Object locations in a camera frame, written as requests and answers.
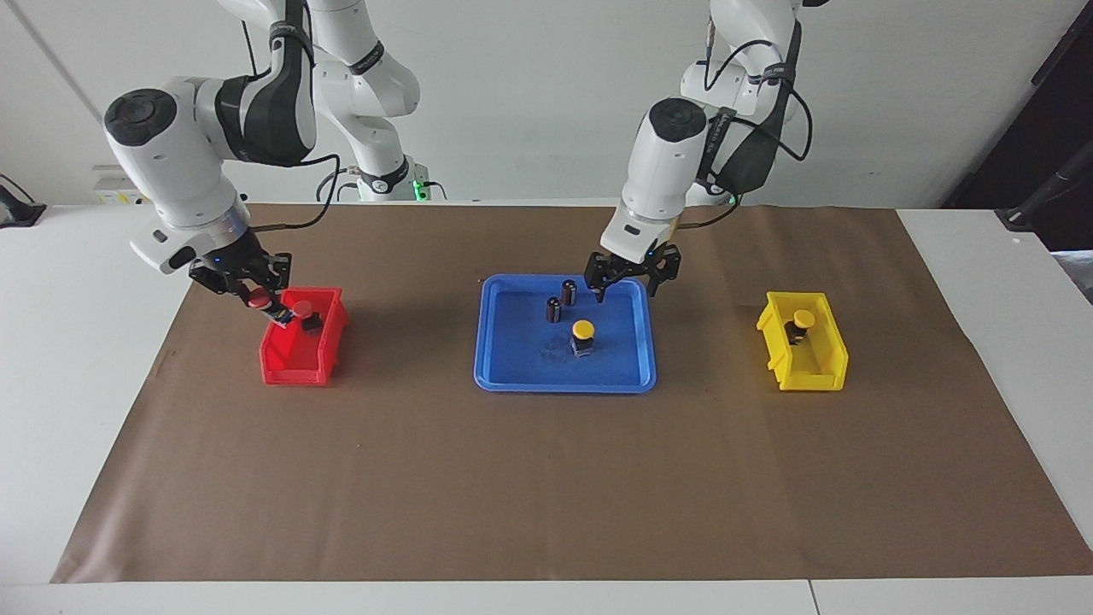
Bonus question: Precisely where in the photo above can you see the red plastic bin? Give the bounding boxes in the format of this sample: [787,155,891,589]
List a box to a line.
[259,286,349,387]

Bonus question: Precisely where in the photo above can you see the blue plastic tray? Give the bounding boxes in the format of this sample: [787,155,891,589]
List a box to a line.
[473,273,658,395]

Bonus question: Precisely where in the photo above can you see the yellow plastic bin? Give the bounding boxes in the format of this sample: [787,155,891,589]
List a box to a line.
[756,290,850,393]

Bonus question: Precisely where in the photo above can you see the brown paper table mat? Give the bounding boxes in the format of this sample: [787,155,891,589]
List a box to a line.
[50,203,1093,584]

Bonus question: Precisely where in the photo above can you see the black background panel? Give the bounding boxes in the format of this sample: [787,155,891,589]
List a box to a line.
[939,0,1093,253]

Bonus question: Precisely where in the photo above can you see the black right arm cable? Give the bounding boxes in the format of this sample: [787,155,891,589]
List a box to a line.
[243,17,342,233]

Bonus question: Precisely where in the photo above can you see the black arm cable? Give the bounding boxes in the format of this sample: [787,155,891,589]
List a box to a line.
[696,38,812,231]
[243,17,342,233]

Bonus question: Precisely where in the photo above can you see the black base cable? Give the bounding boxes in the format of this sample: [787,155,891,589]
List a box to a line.
[316,167,359,203]

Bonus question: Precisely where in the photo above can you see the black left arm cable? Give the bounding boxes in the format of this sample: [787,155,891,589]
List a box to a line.
[696,38,812,231]

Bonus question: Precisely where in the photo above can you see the black clamp mount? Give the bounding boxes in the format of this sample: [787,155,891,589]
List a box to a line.
[0,173,48,229]

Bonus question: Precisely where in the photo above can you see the black camera stand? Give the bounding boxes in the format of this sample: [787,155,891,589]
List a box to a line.
[993,141,1093,233]

